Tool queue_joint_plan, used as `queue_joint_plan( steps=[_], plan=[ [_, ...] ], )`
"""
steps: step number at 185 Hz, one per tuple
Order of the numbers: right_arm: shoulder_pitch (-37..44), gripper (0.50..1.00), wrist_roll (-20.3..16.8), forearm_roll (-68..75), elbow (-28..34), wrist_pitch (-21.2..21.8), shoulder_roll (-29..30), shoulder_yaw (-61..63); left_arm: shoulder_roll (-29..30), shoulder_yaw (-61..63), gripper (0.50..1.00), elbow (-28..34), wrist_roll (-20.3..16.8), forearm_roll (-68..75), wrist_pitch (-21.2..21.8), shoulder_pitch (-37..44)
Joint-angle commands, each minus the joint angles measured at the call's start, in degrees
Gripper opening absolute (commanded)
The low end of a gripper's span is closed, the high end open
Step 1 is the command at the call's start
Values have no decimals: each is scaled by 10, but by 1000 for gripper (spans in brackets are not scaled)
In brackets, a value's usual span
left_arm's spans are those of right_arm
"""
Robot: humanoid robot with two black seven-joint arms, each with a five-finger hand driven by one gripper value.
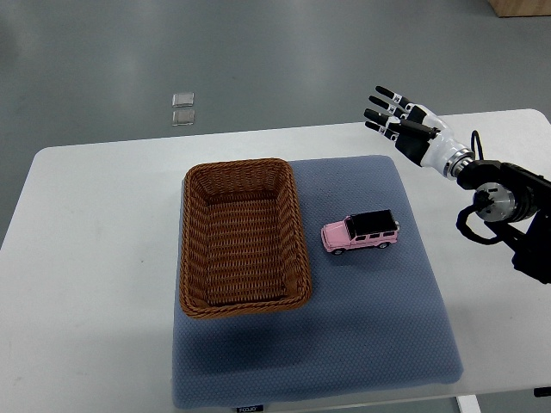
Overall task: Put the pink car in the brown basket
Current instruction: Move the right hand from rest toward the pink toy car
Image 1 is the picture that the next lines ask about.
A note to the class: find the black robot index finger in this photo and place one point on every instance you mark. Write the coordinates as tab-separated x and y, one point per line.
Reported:
382	130

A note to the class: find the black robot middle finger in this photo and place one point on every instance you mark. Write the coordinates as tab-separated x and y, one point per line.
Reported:
382	119

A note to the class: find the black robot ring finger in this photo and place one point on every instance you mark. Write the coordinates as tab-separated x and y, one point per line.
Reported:
390	107

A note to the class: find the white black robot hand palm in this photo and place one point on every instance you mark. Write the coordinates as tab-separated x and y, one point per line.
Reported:
441	153

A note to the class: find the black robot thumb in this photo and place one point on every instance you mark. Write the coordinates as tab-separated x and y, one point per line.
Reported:
415	129

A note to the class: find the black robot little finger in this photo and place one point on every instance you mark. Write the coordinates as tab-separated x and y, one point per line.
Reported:
387	96

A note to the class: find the pink toy car black roof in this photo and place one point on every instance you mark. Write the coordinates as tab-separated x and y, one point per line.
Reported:
377	229

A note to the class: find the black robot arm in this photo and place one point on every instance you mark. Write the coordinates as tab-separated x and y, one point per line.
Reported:
511	205

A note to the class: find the brown wicker basket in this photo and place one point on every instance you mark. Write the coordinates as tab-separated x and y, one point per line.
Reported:
243	248

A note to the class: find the wooden box corner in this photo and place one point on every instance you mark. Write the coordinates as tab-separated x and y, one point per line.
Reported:
521	8

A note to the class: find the upper metal floor plate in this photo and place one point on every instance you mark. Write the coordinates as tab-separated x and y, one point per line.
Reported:
183	99

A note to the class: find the blue grey cushion mat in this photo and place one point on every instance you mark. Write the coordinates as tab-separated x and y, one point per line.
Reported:
375	321

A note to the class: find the white table leg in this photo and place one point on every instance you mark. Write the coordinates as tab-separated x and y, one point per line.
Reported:
467	402

